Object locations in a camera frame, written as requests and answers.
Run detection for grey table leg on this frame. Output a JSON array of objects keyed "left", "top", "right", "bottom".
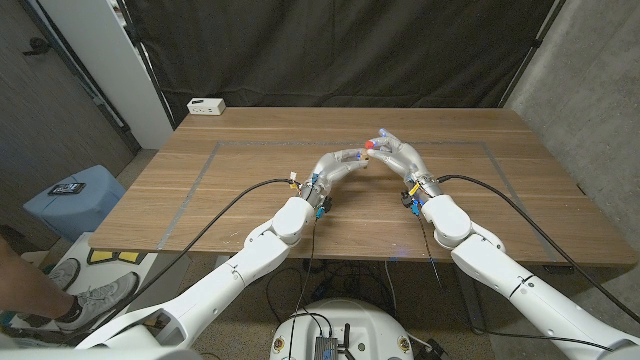
[{"left": 457, "top": 272, "right": 487, "bottom": 335}]

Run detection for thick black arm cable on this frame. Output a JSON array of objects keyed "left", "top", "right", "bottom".
[
  {"left": 59, "top": 177, "right": 299, "bottom": 346},
  {"left": 436, "top": 173, "right": 640, "bottom": 326}
]

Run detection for black wall rail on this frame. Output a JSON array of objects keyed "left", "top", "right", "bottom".
[{"left": 18, "top": 0, "right": 142, "bottom": 154}]

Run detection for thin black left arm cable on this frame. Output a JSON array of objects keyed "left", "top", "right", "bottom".
[{"left": 285, "top": 217, "right": 319, "bottom": 360}]

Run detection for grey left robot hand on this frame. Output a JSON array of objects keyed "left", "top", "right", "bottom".
[{"left": 302, "top": 148, "right": 371, "bottom": 207}]

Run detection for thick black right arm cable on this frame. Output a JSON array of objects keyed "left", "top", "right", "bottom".
[{"left": 436, "top": 173, "right": 640, "bottom": 326}]

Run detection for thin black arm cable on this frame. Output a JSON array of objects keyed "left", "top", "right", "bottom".
[
  {"left": 285, "top": 217, "right": 319, "bottom": 360},
  {"left": 415, "top": 212, "right": 614, "bottom": 352}
]

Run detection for white pillar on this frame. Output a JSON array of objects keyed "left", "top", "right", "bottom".
[{"left": 37, "top": 0, "right": 174, "bottom": 150}]

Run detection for white power strip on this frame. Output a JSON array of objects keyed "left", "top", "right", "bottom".
[{"left": 187, "top": 97, "right": 227, "bottom": 117}]

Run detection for grey sneaker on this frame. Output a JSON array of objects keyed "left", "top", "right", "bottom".
[
  {"left": 54, "top": 272, "right": 140, "bottom": 331},
  {"left": 47, "top": 257, "right": 81, "bottom": 294}
]

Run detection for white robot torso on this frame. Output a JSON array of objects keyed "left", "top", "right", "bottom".
[{"left": 269, "top": 298, "right": 415, "bottom": 360}]

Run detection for black backdrop stand pole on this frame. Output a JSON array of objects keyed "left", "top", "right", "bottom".
[
  {"left": 497, "top": 0, "right": 569, "bottom": 109},
  {"left": 115, "top": 0, "right": 177, "bottom": 131}
]

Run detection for black floor cables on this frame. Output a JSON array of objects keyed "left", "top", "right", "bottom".
[{"left": 264, "top": 258, "right": 396, "bottom": 324}]

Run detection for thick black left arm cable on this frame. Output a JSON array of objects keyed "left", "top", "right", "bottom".
[{"left": 59, "top": 177, "right": 299, "bottom": 346}]

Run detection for blue stool with phone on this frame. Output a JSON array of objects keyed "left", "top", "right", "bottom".
[{"left": 22, "top": 165, "right": 126, "bottom": 241}]

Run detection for black backdrop curtain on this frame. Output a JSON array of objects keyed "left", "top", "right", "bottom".
[{"left": 122, "top": 0, "right": 569, "bottom": 114}]

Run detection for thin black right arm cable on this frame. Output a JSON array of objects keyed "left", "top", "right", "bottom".
[{"left": 415, "top": 212, "right": 614, "bottom": 352}]

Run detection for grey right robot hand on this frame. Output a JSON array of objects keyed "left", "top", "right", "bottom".
[{"left": 366, "top": 128, "right": 444, "bottom": 199}]

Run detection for black phone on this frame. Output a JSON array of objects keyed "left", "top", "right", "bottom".
[{"left": 47, "top": 182, "right": 87, "bottom": 196}]

